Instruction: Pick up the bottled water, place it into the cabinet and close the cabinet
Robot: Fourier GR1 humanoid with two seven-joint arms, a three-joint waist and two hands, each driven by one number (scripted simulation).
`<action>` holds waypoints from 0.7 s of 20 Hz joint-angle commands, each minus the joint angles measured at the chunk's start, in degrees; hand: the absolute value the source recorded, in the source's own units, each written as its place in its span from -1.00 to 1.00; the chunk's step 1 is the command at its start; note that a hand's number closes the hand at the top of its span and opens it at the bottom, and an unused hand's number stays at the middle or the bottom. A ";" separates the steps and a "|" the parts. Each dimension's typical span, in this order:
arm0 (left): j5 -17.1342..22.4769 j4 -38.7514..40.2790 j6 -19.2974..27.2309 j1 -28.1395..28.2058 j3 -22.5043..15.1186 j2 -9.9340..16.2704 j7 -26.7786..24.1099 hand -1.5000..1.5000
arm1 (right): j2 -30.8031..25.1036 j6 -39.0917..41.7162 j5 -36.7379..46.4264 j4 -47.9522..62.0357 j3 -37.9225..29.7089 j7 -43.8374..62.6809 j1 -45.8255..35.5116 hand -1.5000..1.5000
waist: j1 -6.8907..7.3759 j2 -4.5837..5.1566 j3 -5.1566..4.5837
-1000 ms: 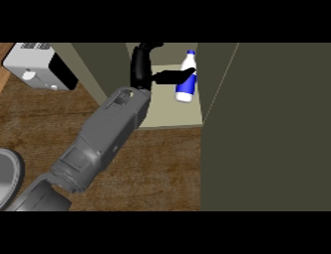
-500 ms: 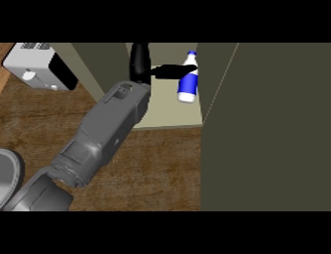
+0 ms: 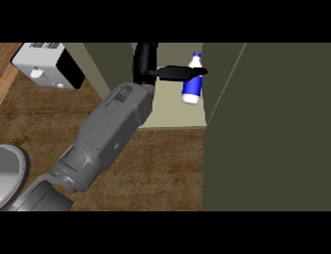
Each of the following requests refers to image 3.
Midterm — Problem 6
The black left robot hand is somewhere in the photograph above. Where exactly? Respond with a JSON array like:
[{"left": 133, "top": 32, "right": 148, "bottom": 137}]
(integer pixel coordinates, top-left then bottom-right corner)
[{"left": 132, "top": 43, "right": 210, "bottom": 86}]

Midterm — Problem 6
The blue and white water bottle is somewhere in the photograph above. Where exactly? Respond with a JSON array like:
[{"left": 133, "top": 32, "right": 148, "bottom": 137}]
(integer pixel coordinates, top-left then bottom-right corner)
[{"left": 180, "top": 52, "right": 206, "bottom": 106}]

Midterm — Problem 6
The pale olive open cabinet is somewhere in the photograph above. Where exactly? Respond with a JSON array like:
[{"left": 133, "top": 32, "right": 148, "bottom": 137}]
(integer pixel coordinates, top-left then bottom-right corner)
[{"left": 64, "top": 43, "right": 248, "bottom": 131}]

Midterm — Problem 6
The dark grey cabinet door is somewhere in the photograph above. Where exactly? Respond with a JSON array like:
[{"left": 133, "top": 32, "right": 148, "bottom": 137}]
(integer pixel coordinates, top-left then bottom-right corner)
[{"left": 201, "top": 43, "right": 331, "bottom": 212}]

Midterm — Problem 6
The white and black appliance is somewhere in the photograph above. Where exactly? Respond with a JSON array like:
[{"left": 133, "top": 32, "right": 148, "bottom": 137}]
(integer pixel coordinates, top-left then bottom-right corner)
[{"left": 11, "top": 43, "right": 86, "bottom": 90}]

